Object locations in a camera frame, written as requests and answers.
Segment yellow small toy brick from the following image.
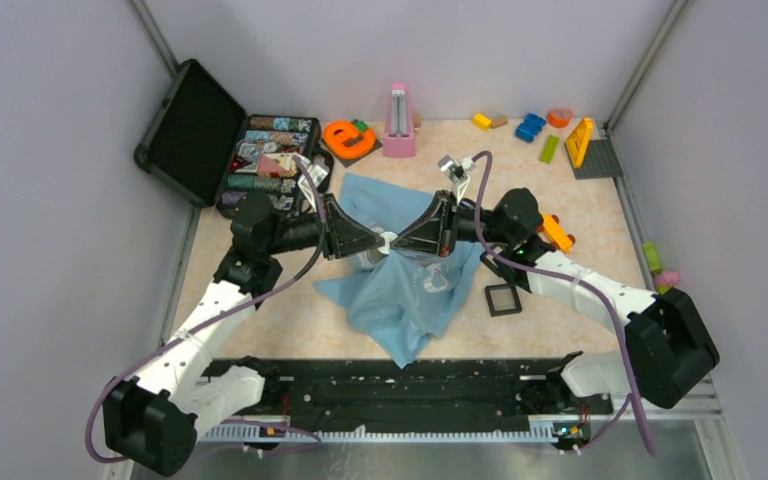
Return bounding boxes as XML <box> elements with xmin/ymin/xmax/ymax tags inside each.
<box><xmin>471</xmin><ymin>112</ymin><xmax>493</xmax><ymax>131</ymax></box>

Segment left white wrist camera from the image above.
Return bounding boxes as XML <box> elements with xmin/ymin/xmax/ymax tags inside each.
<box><xmin>298</xmin><ymin>158</ymin><xmax>331</xmax><ymax>204</ymax></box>

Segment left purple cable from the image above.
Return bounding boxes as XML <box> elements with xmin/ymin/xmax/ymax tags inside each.
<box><xmin>83</xmin><ymin>153</ymin><xmax>328</xmax><ymax>464</ymax></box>

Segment yellow triangular toy block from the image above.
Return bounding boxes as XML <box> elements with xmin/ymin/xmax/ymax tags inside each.
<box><xmin>565</xmin><ymin>117</ymin><xmax>594</xmax><ymax>169</ymax></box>

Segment grey building baseplate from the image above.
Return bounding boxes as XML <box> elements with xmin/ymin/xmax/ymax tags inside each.
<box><xmin>573</xmin><ymin>139</ymin><xmax>624</xmax><ymax>180</ymax></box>

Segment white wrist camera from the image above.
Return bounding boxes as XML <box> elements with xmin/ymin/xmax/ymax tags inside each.
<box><xmin>437</xmin><ymin>155</ymin><xmax>477</xmax><ymax>203</ymax></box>
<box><xmin>298</xmin><ymin>158</ymin><xmax>331</xmax><ymax>204</ymax></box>

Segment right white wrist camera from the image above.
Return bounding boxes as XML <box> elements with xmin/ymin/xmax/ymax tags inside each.
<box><xmin>437</xmin><ymin>155</ymin><xmax>477</xmax><ymax>203</ymax></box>

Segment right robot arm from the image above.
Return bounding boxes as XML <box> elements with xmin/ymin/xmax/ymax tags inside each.
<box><xmin>391</xmin><ymin>188</ymin><xmax>721</xmax><ymax>412</ymax></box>

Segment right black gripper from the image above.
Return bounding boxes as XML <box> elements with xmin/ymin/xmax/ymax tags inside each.
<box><xmin>392</xmin><ymin>189</ymin><xmax>513</xmax><ymax>258</ymax></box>

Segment lower black square frame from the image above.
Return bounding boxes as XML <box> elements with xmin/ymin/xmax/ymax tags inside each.
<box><xmin>484</xmin><ymin>283</ymin><xmax>523</xmax><ymax>318</ymax></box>

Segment black poker chip case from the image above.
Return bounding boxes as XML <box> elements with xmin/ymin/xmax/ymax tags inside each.
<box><xmin>133</xmin><ymin>59</ymin><xmax>335</xmax><ymax>217</ymax></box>

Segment light blue t-shirt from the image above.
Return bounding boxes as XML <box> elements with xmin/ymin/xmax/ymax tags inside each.
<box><xmin>314</xmin><ymin>173</ymin><xmax>484</xmax><ymax>368</ymax></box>

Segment upper black square frame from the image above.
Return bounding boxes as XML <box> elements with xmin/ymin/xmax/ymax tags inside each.
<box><xmin>480</xmin><ymin>252</ymin><xmax>511</xmax><ymax>282</ymax></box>

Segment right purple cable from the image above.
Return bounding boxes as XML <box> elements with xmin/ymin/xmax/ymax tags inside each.
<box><xmin>473</xmin><ymin>150</ymin><xmax>658</xmax><ymax>458</ymax></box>

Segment orange small cup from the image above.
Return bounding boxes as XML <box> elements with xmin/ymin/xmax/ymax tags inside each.
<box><xmin>546</xmin><ymin>108</ymin><xmax>573</xmax><ymax>129</ymax></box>

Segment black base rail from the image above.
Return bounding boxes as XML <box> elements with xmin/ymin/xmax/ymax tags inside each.
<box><xmin>205</xmin><ymin>357</ymin><xmax>614</xmax><ymax>434</ymax></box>

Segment brown small block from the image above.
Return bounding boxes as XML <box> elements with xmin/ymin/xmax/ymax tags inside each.
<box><xmin>491</xmin><ymin>116</ymin><xmax>509</xmax><ymax>129</ymax></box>

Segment orange toy car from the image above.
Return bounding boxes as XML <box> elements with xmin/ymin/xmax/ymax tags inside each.
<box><xmin>538</xmin><ymin>213</ymin><xmax>576</xmax><ymax>253</ymax></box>

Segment purple cable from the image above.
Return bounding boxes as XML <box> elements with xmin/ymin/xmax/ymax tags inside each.
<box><xmin>473</xmin><ymin>150</ymin><xmax>658</xmax><ymax>458</ymax></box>
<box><xmin>83</xmin><ymin>153</ymin><xmax>328</xmax><ymax>464</ymax></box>

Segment pink metronome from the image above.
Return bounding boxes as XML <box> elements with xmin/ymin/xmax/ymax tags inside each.
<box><xmin>382</xmin><ymin>83</ymin><xmax>416</xmax><ymax>158</ymax></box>

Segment green toy brick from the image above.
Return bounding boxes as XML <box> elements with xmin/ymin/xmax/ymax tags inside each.
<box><xmin>538</xmin><ymin>135</ymin><xmax>560</xmax><ymax>164</ymax></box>

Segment green pink toy pieces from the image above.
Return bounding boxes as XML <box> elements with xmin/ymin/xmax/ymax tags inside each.
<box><xmin>642</xmin><ymin>242</ymin><xmax>681</xmax><ymax>294</ymax></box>

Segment blue toy brick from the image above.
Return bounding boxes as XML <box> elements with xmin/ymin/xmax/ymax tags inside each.
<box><xmin>514</xmin><ymin>113</ymin><xmax>547</xmax><ymax>143</ymax></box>

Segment black square frame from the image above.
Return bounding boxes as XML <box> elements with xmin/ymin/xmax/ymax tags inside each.
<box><xmin>484</xmin><ymin>283</ymin><xmax>523</xmax><ymax>318</ymax></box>
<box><xmin>480</xmin><ymin>252</ymin><xmax>511</xmax><ymax>282</ymax></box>

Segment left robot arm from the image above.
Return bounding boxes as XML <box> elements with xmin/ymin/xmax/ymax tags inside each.
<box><xmin>94</xmin><ymin>192</ymin><xmax>389</xmax><ymax>477</ymax></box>

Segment orange letter e toy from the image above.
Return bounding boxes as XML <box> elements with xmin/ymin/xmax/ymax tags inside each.
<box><xmin>322</xmin><ymin>120</ymin><xmax>377</xmax><ymax>161</ymax></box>

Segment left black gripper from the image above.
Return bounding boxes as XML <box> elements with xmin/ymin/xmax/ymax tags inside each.
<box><xmin>264</xmin><ymin>193</ymin><xmax>385</xmax><ymax>260</ymax></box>

